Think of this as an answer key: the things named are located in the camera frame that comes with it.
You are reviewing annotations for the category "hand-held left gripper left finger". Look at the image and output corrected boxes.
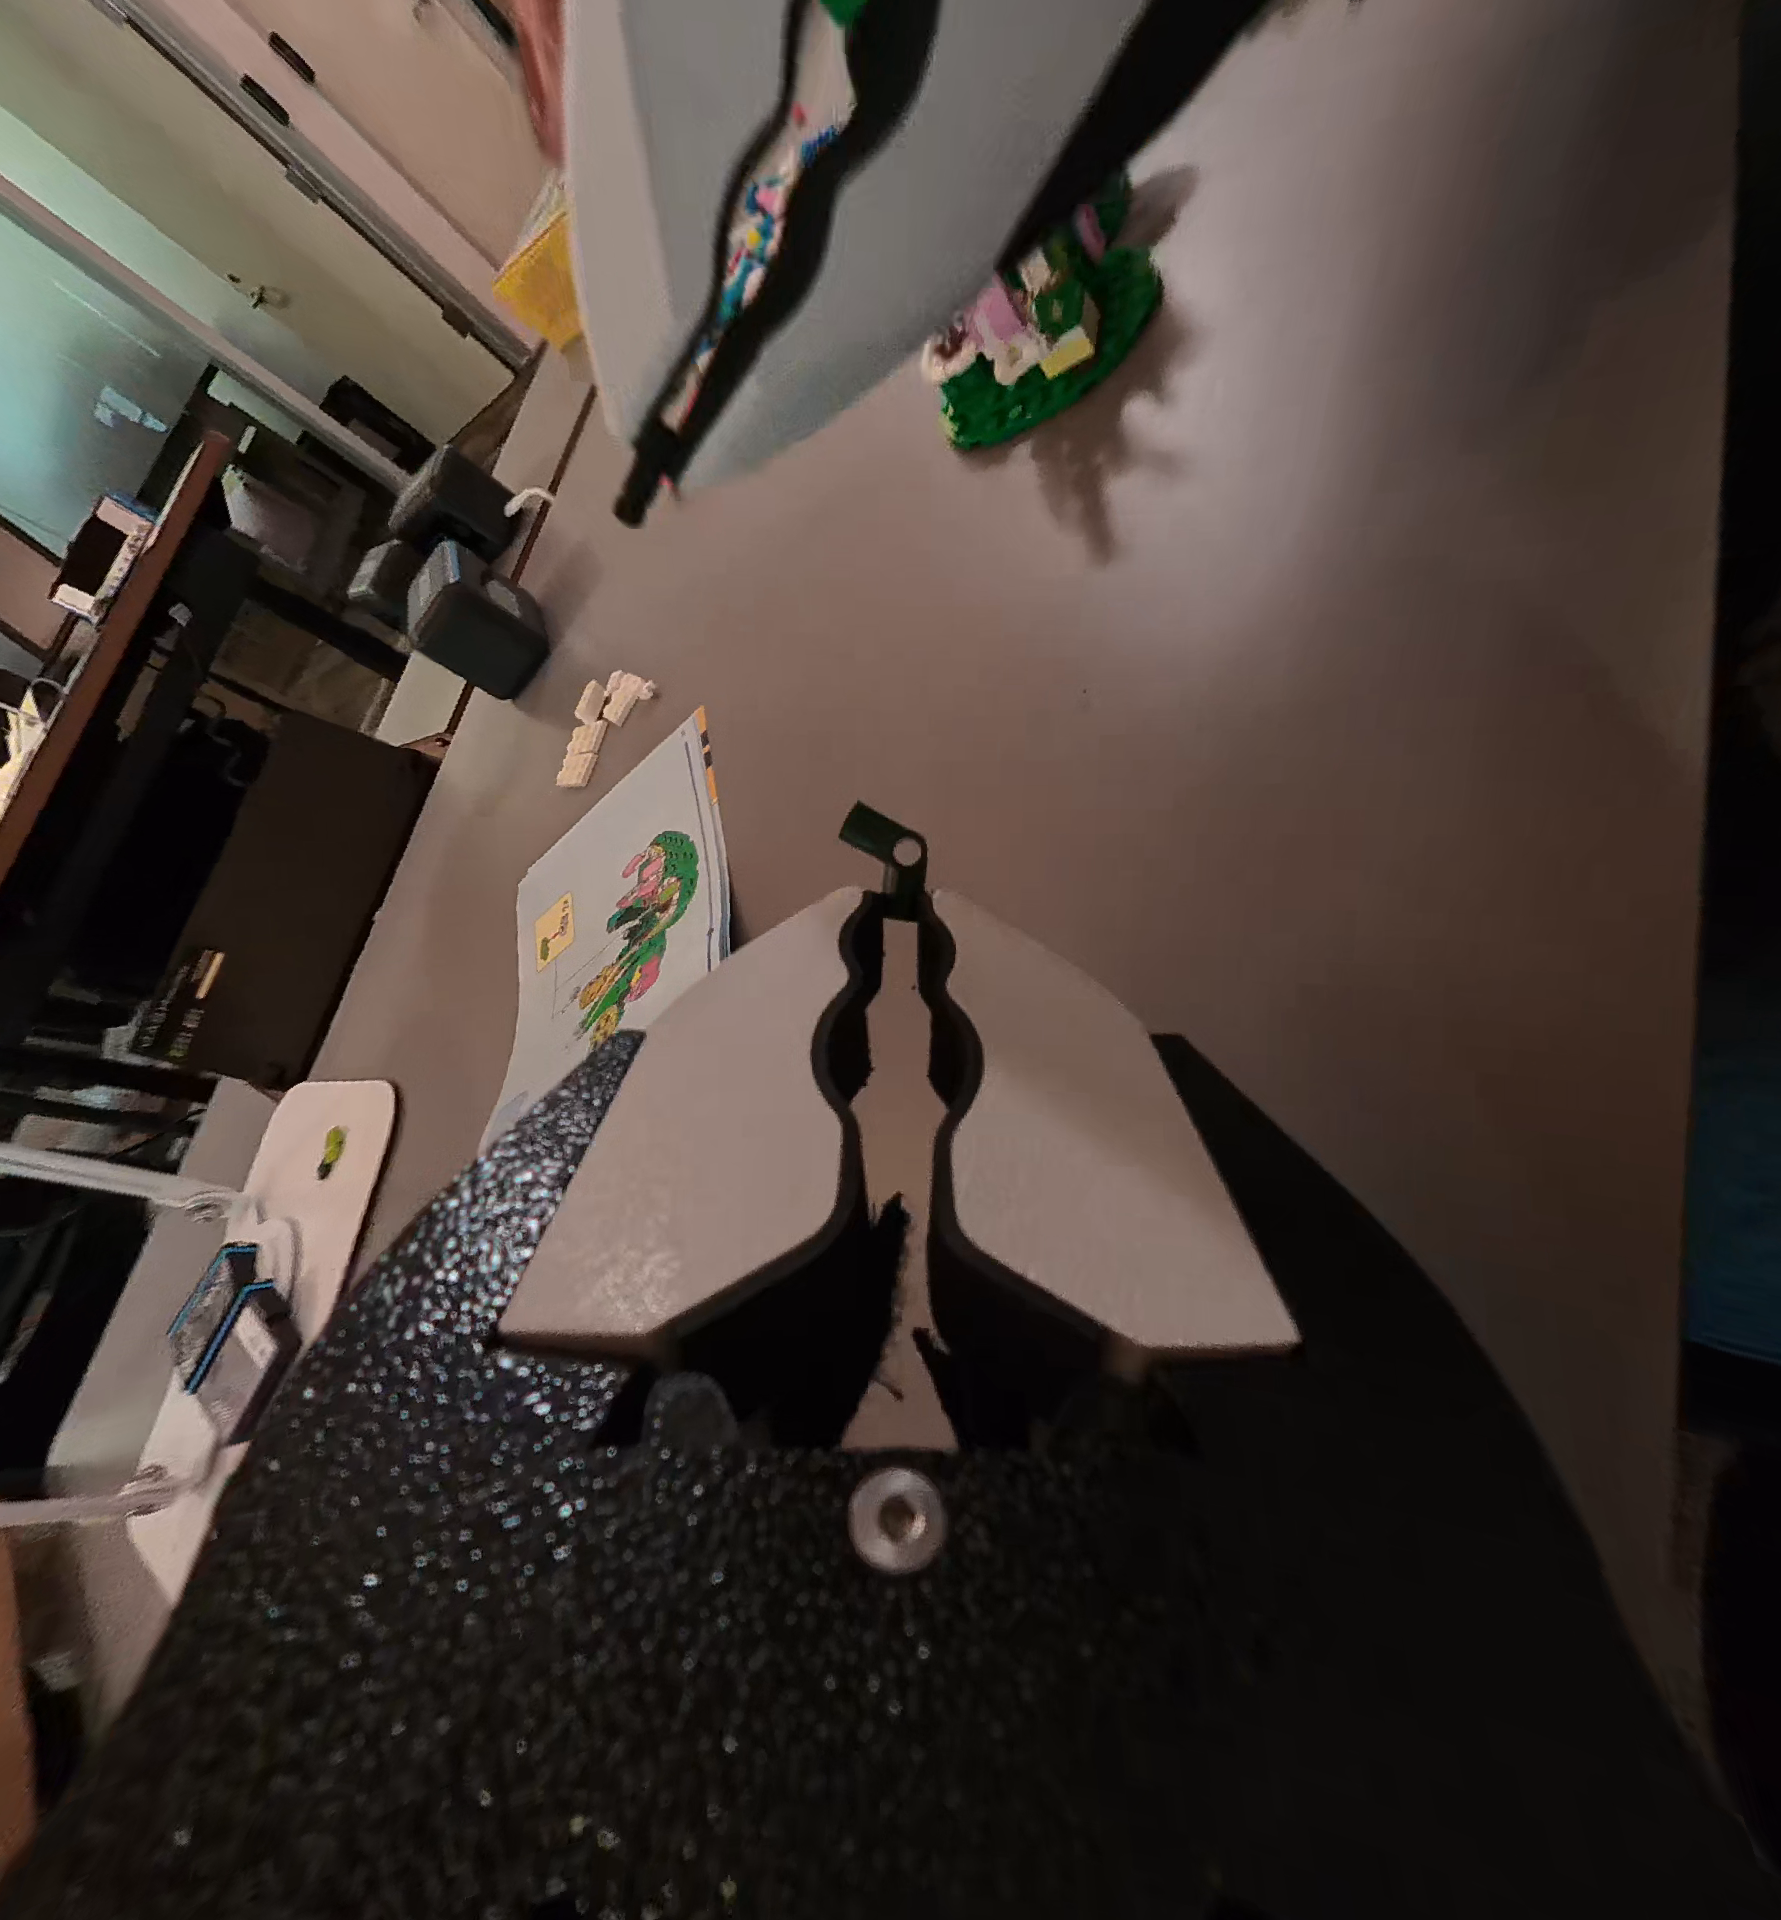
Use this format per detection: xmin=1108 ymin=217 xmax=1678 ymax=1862
xmin=496 ymin=884 xmax=869 ymax=1370

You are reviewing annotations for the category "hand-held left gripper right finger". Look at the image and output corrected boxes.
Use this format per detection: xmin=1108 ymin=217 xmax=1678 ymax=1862
xmin=921 ymin=884 xmax=1304 ymax=1380

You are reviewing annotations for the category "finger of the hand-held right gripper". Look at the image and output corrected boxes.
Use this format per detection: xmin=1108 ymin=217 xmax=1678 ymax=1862
xmin=560 ymin=0 xmax=817 ymax=527
xmin=651 ymin=0 xmax=1258 ymax=499

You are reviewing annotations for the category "dark green lego connector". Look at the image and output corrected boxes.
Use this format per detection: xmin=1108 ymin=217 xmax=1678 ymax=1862
xmin=838 ymin=800 xmax=930 ymax=919

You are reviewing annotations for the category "round green lego build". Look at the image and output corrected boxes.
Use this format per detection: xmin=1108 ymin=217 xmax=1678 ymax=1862
xmin=922 ymin=167 xmax=1166 ymax=455

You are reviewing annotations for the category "lego instruction booklet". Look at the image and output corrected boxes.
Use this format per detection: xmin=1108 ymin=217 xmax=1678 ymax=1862
xmin=476 ymin=703 xmax=736 ymax=1160

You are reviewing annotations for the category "pile of white lego bricks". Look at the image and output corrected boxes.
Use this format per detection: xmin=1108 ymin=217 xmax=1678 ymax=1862
xmin=554 ymin=666 xmax=662 ymax=792

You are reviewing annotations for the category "yellow cardboard box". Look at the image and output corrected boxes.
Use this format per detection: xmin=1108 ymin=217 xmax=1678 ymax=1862
xmin=490 ymin=167 xmax=587 ymax=350

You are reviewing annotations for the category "white oval tray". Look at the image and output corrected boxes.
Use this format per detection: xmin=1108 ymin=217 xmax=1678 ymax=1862
xmin=50 ymin=1076 xmax=400 ymax=1595

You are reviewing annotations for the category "dark grey hard case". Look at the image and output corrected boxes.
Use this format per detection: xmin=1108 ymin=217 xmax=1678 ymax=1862
xmin=384 ymin=441 xmax=526 ymax=559
xmin=344 ymin=535 xmax=554 ymax=701

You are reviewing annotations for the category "black box with blue edge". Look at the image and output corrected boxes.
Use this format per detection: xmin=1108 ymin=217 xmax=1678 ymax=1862
xmin=167 ymin=1241 xmax=302 ymax=1445

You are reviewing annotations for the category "black cabinet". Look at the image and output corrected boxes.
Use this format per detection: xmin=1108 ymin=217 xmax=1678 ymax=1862
xmin=140 ymin=710 xmax=444 ymax=1093

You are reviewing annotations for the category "brown wooden desk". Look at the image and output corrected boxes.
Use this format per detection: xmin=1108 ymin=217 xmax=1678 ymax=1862
xmin=0 ymin=431 xmax=234 ymax=962

